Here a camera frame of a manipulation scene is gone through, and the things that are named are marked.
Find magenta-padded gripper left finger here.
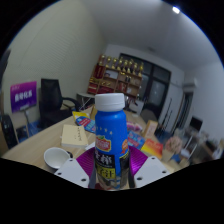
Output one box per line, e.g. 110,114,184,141
53,147,98,190

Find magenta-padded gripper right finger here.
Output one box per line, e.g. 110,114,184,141
127,145,171,190

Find blue white-capped drink bottle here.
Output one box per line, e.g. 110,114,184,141
93,92,131,191

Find black mug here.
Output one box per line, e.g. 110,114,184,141
43,146,74,173

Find orange book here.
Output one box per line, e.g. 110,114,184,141
140,137,165,160

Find pink flowers in white pot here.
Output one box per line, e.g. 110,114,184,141
164,135,184,158

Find pale yellow notepad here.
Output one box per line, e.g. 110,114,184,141
60,123,90,149

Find pink standing carton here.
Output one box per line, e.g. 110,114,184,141
142,119,159,139

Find black computer monitor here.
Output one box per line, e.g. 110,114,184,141
188,116,204,133

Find black office chair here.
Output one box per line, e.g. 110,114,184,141
38,77,81,130

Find dark glass double door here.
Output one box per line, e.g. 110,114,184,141
118,52,172,121

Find purple sign board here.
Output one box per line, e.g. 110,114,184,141
9,80,38,114

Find wooden shelf unit with trophies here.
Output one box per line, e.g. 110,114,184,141
86,53,145,98

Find white wall air conditioner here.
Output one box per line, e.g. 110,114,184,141
181,81,198,93

